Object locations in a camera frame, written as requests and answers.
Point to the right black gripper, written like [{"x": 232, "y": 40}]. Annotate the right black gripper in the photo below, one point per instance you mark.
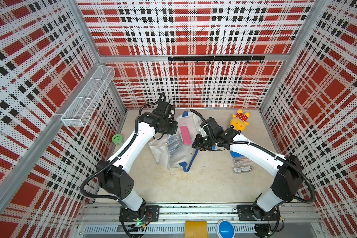
[{"x": 197, "y": 145}]

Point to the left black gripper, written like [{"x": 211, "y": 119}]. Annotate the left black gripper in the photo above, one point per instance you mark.
[{"x": 173, "y": 130}]

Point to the pink pencil case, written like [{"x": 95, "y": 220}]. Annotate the pink pencil case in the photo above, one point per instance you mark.
[{"x": 185, "y": 135}]

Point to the clear compass case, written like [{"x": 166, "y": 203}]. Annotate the clear compass case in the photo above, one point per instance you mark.
[{"x": 177, "y": 150}]

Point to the blue triangular ruler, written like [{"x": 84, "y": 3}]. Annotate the blue triangular ruler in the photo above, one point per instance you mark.
[{"x": 235, "y": 154}]

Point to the white canvas bag blue handles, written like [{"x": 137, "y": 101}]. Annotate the white canvas bag blue handles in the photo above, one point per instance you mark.
[{"x": 159, "y": 147}]

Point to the clear plastic compass set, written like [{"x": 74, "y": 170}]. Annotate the clear plastic compass set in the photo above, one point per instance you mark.
[{"x": 241, "y": 161}]

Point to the clear case barcode label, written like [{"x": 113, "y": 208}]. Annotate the clear case barcode label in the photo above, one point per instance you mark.
[{"x": 242, "y": 169}]

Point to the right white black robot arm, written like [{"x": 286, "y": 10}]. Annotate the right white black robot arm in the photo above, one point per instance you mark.
[{"x": 289, "y": 181}]

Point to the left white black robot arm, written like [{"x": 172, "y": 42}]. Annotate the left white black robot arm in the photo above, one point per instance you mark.
[{"x": 113, "y": 174}]

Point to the yellow plush toy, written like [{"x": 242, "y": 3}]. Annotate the yellow plush toy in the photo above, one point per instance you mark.
[{"x": 239, "y": 122}]

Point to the green tape roll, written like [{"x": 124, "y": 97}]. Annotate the green tape roll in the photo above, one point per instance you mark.
[{"x": 117, "y": 139}]

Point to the blue round button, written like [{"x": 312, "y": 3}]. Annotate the blue round button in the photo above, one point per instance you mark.
[{"x": 225, "y": 229}]

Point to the yellow block at front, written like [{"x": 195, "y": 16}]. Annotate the yellow block at front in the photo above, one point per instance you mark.
[{"x": 196, "y": 229}]

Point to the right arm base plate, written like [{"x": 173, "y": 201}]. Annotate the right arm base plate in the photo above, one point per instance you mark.
[{"x": 244, "y": 212}]

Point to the black hook rail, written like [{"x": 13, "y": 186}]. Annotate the black hook rail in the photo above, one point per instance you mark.
[{"x": 215, "y": 58}]

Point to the white wire wall basket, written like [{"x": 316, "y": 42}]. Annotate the white wire wall basket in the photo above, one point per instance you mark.
[{"x": 83, "y": 106}]

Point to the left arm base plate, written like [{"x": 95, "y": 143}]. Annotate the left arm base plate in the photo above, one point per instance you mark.
[{"x": 149, "y": 213}]

